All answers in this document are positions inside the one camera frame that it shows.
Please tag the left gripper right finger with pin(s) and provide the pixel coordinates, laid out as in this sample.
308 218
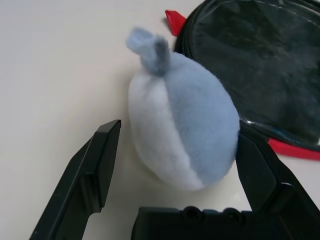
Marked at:
262 180

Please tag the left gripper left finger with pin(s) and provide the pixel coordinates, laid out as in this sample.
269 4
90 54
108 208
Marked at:
82 175

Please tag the black and red paddle case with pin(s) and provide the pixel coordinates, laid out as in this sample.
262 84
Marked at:
295 151

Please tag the blue and white plush toy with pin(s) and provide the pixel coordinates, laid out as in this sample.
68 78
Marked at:
190 120

